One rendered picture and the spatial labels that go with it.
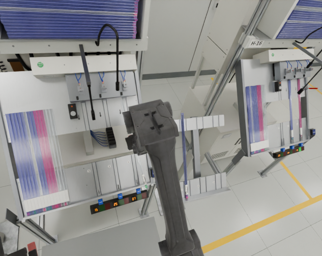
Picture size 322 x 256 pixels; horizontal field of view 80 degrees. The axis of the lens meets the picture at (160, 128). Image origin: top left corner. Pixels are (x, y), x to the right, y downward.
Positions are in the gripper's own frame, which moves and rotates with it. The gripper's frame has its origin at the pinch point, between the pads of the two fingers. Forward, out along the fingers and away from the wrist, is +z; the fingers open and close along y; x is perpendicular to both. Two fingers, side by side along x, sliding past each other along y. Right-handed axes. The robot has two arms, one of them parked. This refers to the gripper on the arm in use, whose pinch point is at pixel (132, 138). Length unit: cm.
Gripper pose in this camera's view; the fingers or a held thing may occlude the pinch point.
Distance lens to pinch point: 104.5
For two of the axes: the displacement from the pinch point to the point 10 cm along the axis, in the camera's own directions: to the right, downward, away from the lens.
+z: -3.9, -0.8, 9.2
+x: 2.4, 9.5, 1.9
